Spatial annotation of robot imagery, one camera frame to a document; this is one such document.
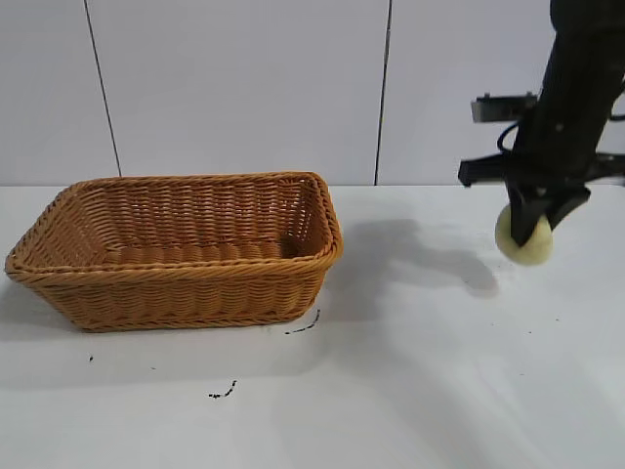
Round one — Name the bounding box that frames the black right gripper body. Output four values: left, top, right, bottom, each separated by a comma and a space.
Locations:
458, 107, 625, 200

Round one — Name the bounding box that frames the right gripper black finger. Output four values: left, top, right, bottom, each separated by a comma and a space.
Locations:
547, 187, 593, 230
509, 187, 554, 246

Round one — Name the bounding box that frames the pale yellow egg yolk pastry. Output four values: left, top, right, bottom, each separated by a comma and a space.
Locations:
494, 204, 555, 267

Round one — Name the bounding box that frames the brown woven wicker basket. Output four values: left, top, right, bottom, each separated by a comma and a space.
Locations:
4, 170, 346, 334

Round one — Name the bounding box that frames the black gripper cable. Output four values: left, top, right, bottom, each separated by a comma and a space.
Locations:
496, 119, 521, 158

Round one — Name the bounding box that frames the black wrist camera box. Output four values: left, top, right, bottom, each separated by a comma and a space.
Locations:
470, 91, 539, 124

